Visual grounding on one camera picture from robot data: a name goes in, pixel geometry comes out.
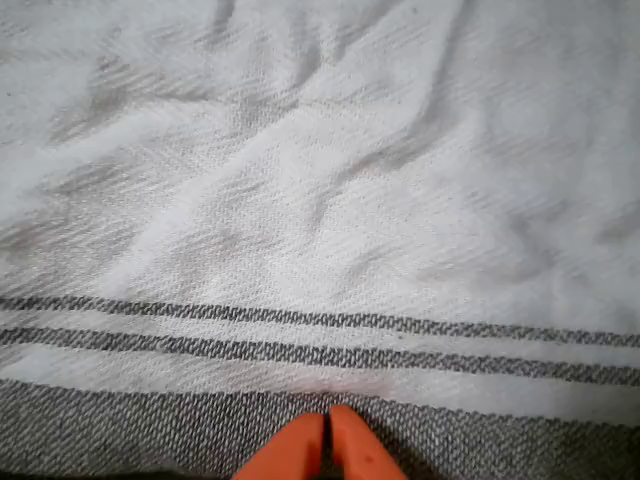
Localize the white towel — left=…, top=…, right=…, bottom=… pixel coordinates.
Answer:
left=0, top=0, right=640, bottom=480

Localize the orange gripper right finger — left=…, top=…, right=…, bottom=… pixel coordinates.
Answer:
left=328, top=404, right=409, bottom=480

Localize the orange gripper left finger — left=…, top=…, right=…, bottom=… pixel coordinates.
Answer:
left=232, top=412, right=326, bottom=480

